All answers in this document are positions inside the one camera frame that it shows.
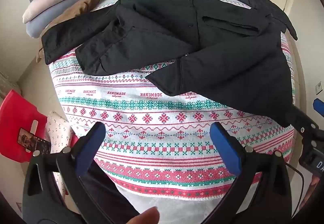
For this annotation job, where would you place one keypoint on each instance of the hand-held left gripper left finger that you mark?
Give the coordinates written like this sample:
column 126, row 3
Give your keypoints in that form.
column 93, row 139

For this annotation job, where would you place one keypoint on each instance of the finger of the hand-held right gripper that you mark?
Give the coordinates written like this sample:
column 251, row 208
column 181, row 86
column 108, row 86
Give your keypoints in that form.
column 319, row 105
column 303, row 120

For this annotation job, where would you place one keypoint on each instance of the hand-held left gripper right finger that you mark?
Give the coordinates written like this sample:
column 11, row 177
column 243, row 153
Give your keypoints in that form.
column 225, row 149

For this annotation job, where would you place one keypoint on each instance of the black quilted jacket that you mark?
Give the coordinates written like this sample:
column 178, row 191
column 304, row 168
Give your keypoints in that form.
column 202, row 36

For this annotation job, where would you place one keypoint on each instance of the person's left hand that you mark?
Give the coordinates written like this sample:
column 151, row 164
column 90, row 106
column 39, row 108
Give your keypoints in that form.
column 144, row 216

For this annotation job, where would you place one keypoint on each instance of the white floral cloth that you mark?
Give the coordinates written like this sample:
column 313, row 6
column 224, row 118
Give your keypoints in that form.
column 57, row 127

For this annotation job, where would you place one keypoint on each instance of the red green patterned blanket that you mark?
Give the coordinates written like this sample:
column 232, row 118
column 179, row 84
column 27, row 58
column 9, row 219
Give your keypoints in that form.
column 151, row 138

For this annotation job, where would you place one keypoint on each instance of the dark printed card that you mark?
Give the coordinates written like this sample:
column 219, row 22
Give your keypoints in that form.
column 33, row 141

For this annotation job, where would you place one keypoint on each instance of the red plastic stool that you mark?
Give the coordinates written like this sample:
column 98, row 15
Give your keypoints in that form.
column 15, row 122

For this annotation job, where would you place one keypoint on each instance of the blue grey pillow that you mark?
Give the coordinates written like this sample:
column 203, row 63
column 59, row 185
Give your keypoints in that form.
column 45, row 21

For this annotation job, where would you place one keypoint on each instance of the brown pillow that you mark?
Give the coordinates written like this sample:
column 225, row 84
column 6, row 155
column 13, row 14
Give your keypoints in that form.
column 81, row 7

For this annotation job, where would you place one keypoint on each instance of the wall socket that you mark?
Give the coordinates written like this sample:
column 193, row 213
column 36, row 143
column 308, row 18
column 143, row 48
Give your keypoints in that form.
column 318, row 89

